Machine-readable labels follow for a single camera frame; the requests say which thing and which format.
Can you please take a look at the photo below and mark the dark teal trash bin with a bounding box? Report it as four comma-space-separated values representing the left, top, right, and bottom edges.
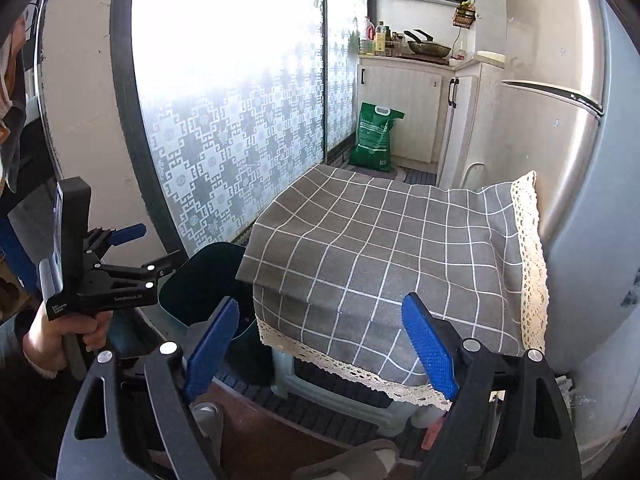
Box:
160, 242, 274, 387

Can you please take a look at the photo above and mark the green rice bag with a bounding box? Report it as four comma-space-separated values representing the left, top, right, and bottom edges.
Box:
349, 102, 405, 172

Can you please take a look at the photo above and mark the white kitchen cabinet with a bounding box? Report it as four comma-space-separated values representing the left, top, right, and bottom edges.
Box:
357, 51, 504, 188

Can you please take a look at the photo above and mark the grey slipper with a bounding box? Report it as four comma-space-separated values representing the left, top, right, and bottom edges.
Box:
291, 439, 399, 480

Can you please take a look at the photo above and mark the silver refrigerator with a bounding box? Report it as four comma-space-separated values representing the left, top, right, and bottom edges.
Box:
469, 0, 639, 467

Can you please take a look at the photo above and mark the wall-mounted spice rack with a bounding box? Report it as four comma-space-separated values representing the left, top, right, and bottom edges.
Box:
452, 0, 476, 29

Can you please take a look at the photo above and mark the light blue plastic stool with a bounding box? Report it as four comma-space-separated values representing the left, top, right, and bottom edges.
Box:
271, 349, 446, 438

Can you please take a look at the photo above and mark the dark striped floor mat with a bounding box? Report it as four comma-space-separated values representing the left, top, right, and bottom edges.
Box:
238, 165, 447, 437

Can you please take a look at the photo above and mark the red-capped bottle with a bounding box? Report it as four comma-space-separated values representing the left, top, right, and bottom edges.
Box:
364, 18, 375, 41

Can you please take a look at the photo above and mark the person's left hand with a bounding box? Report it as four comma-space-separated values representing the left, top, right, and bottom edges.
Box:
23, 304, 113, 378

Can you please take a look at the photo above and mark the frying pan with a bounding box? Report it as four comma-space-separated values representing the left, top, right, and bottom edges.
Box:
404, 29, 451, 58

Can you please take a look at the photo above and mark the grey checked tablecloth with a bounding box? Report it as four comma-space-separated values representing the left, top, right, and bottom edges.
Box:
238, 165, 549, 408

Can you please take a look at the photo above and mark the yellow oil bottle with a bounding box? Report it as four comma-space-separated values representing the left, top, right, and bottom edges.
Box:
374, 21, 386, 55

